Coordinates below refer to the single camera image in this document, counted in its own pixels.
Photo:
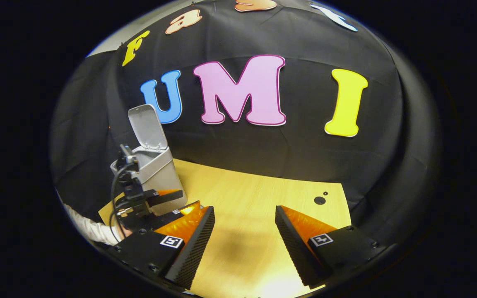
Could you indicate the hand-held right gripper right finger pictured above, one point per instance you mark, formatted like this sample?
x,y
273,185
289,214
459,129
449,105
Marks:
x,y
294,244

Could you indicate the white desktop garbage bin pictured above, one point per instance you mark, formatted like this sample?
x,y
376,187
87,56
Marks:
x,y
160,169

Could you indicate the wooden desktop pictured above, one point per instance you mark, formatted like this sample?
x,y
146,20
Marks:
x,y
246,194

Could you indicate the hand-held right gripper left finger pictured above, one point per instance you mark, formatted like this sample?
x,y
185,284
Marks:
x,y
193,248

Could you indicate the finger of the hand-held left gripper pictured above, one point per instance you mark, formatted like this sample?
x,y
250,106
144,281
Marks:
x,y
180,214
162,196

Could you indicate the black backdrop cloth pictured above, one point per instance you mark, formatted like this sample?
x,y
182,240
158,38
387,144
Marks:
x,y
288,153

